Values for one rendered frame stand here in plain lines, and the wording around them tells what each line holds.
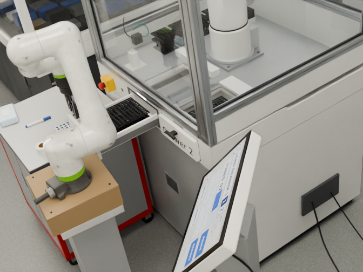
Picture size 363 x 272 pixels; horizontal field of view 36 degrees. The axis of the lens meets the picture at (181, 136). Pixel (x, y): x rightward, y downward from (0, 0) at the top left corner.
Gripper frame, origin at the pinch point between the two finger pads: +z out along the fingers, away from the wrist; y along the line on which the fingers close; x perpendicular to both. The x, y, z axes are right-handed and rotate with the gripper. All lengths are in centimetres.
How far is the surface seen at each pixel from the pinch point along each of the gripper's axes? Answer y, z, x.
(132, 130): 34.0, -4.1, 14.4
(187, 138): 61, -8, 28
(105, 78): -11.5, -7.5, 23.4
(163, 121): 43, -7, 27
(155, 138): 26.0, 13.1, 28.2
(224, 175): 110, -28, 15
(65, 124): -4.6, 4.1, -5.3
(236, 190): 126, -36, 9
